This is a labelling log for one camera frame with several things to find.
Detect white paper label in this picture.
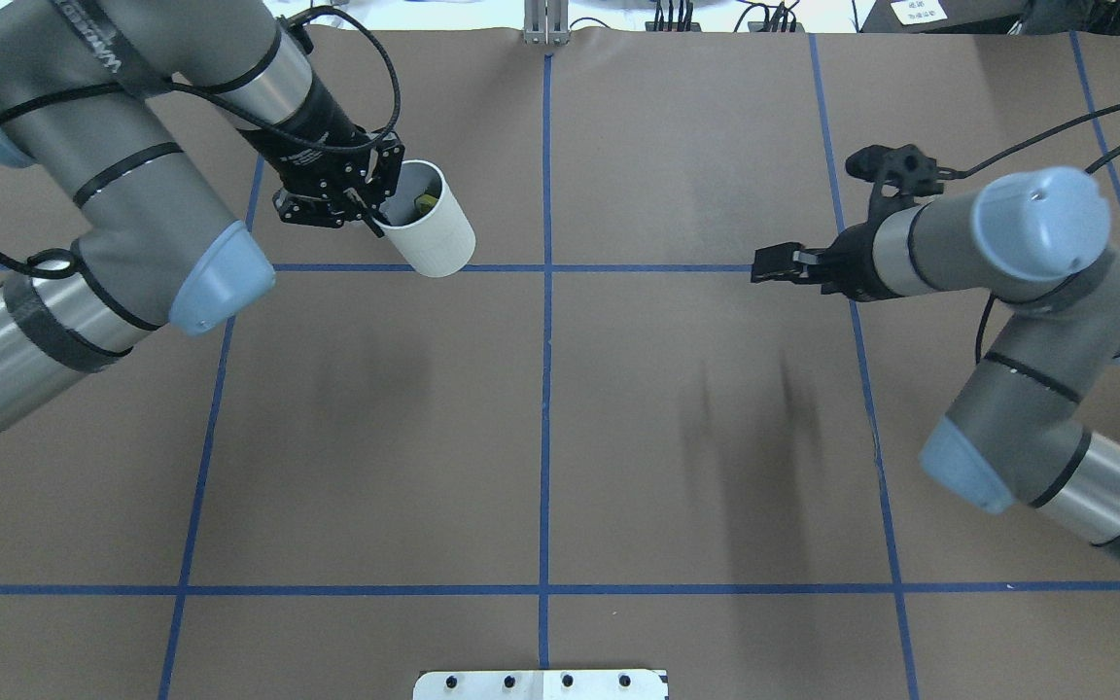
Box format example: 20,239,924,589
889,0,948,26

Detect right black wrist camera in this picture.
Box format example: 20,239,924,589
844,144,945,220

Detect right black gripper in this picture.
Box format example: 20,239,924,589
752,223,902,302

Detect aluminium frame post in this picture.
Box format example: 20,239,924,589
521,0,572,46

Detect brown paper table cover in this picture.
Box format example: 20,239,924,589
0,28,1120,699

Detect yellow lemon piece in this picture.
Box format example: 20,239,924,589
414,193,438,218

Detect black orange power strip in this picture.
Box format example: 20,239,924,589
645,0,696,34

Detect white metal base plate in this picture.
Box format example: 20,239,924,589
412,668,671,699

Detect white HOME mug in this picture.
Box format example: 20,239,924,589
381,159,476,278

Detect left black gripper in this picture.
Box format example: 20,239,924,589
259,128,404,237

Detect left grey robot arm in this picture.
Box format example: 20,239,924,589
0,1,403,433

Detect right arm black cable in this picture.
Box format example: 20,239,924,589
939,87,1120,366

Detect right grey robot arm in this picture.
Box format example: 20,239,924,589
752,164,1120,562

